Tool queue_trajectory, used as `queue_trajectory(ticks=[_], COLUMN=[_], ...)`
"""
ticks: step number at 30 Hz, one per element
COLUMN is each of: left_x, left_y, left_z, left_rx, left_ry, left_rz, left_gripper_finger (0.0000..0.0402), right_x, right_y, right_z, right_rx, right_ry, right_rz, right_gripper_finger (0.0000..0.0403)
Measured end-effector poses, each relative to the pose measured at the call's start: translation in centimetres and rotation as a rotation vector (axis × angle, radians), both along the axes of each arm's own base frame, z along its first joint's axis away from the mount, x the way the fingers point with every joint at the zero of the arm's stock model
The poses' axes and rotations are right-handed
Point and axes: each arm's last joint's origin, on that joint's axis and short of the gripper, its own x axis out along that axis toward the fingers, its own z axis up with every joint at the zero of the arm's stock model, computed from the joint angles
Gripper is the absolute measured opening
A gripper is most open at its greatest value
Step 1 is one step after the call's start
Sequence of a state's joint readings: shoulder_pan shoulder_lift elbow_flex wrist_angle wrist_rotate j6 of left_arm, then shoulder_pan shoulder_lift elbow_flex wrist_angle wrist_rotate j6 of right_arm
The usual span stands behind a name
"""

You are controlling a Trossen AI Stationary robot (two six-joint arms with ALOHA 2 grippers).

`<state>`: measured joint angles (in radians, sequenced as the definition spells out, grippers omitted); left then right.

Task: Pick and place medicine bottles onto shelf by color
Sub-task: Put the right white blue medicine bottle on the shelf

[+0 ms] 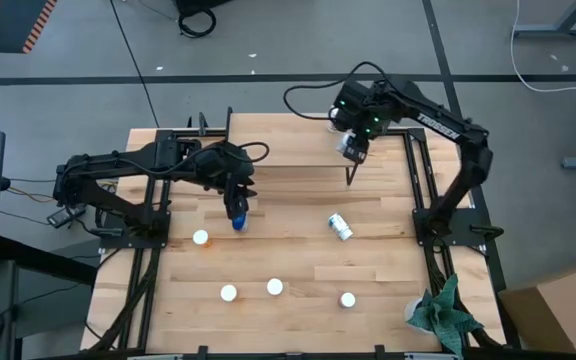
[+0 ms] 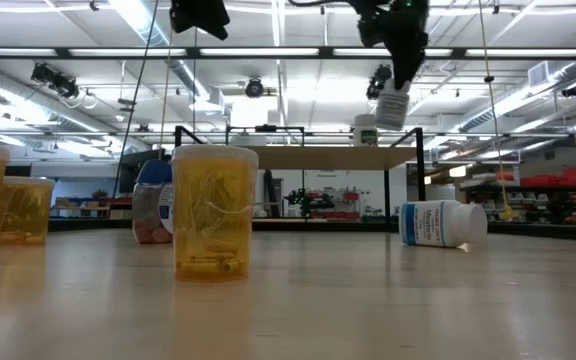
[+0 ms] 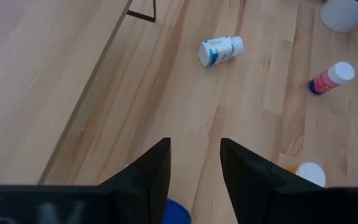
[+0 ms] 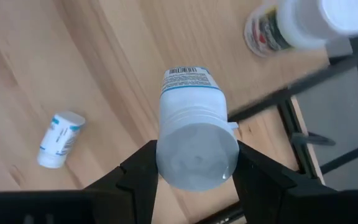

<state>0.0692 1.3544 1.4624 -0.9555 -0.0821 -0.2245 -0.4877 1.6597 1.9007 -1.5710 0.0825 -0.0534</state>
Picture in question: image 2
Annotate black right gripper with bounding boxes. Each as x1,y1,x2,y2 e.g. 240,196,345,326
347,0,430,90

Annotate white supplement bottle text label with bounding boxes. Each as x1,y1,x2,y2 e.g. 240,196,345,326
374,78,412,132

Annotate white aspirin bottle green label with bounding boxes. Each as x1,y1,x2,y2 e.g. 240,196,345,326
352,113,380,148

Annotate white bottle blue banded label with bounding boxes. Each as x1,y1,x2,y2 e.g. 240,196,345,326
400,199,489,249

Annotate clear bottle blue cap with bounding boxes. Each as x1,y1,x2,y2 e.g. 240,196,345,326
131,159,174,245

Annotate squat amber pill bottle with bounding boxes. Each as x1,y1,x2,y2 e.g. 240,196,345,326
0,175,57,247

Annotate black overhead light beam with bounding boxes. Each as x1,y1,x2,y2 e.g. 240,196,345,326
0,46,576,62

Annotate round black ceiling fixture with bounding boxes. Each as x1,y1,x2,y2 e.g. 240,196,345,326
244,76,266,99

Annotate white ceiling air vent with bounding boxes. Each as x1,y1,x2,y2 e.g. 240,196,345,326
527,60,551,88

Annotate white rack red bins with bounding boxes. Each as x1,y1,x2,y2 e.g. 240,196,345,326
307,187,362,221

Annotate black monitor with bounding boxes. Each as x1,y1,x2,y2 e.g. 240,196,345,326
117,148,167,195

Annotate background workbench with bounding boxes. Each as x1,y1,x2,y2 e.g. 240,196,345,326
50,189,134,221

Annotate dark background cabinet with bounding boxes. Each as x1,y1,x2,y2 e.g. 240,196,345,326
5,164,37,178

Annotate black overhead camera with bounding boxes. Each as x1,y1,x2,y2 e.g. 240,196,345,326
366,63,394,102

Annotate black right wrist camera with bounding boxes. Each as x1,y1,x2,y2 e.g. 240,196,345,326
358,13,385,49

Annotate tan hanging cable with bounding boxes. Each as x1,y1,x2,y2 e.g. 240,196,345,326
157,29,177,151

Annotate yellow hanging cable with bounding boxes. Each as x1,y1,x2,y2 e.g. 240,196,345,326
476,0,520,222

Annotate wooden shelf black metal frame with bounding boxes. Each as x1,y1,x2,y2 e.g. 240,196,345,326
174,124,427,225

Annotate black hanging cable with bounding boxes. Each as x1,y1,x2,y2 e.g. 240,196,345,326
111,0,161,200

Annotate black ceiling camera cluster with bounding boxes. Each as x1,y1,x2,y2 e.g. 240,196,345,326
30,62,80,100

